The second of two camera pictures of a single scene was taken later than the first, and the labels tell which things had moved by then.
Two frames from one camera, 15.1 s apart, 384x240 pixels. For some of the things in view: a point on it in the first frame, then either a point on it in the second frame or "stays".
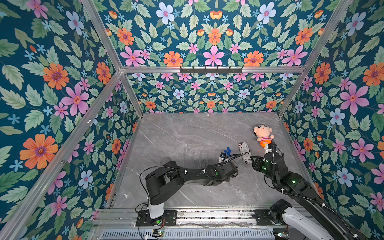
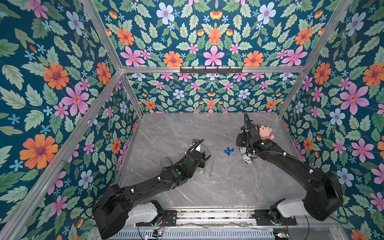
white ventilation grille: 221,234 stays
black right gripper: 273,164 to 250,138
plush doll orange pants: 263,132 stays
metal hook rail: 211,70 stays
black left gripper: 228,179 to 202,159
